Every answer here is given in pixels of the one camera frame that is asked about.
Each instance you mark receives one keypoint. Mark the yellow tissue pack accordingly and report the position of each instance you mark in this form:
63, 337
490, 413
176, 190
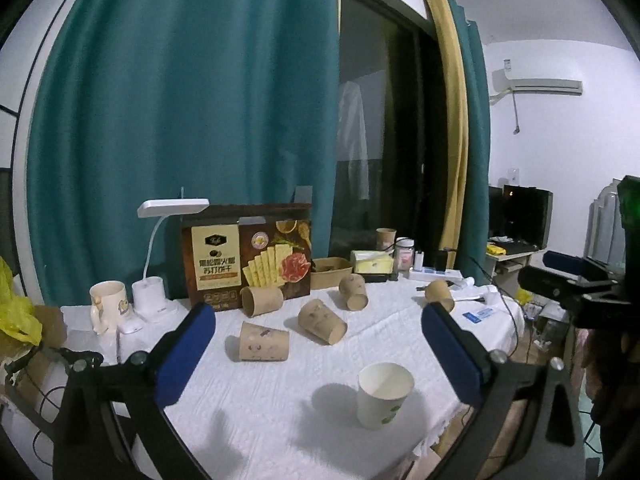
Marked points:
372, 262

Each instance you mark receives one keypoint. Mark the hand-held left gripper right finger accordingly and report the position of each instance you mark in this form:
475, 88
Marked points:
452, 360

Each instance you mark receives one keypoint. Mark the grey metal rack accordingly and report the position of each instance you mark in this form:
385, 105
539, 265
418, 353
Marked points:
602, 232

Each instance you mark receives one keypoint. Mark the grey side desk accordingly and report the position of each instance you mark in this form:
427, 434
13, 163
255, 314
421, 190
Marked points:
510, 262

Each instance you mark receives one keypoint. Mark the yellow plastic bag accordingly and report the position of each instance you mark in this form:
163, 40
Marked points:
17, 312

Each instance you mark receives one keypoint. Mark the white paper cup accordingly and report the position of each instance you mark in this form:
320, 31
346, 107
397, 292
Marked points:
382, 400

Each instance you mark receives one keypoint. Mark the brown paper bowl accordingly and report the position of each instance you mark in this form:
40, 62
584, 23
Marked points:
330, 271

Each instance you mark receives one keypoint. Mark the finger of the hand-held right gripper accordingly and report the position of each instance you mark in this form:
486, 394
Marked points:
562, 261
542, 282

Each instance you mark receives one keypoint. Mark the white desk lamp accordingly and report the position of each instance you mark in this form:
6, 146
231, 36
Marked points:
150, 290

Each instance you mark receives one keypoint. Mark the blue and white packet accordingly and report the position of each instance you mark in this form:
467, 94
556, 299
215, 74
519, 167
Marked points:
477, 316

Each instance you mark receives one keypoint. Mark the narrow teal curtain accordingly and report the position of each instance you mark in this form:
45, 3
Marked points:
475, 125

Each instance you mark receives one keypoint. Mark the brown paper cup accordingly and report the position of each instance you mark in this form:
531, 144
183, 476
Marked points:
353, 291
321, 321
264, 343
385, 238
261, 300
440, 296

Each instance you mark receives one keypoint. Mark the white tablecloth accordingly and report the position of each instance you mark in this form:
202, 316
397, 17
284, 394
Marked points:
280, 400

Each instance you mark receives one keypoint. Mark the white ceramic mug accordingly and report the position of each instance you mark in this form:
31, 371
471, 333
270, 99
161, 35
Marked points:
107, 305

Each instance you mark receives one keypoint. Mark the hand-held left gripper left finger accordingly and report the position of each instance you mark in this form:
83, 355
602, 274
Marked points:
181, 357

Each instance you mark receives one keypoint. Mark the white power strip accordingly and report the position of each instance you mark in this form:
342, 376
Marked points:
436, 275

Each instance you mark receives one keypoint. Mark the yellow curtain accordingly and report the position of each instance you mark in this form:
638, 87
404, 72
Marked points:
452, 120

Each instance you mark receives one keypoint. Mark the black power adapter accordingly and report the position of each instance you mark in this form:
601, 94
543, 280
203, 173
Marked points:
440, 260

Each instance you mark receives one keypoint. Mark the brown cracker box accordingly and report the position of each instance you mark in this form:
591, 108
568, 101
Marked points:
247, 255

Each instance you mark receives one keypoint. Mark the black monitor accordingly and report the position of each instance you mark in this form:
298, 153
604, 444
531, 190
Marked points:
522, 216

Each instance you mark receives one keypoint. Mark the white air conditioner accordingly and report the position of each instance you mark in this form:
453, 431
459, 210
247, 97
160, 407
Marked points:
537, 85

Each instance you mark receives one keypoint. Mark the wide teal curtain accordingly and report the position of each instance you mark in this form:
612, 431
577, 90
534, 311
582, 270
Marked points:
190, 125

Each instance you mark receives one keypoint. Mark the clear glass jar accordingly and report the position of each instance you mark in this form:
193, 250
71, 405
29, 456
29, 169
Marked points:
404, 256

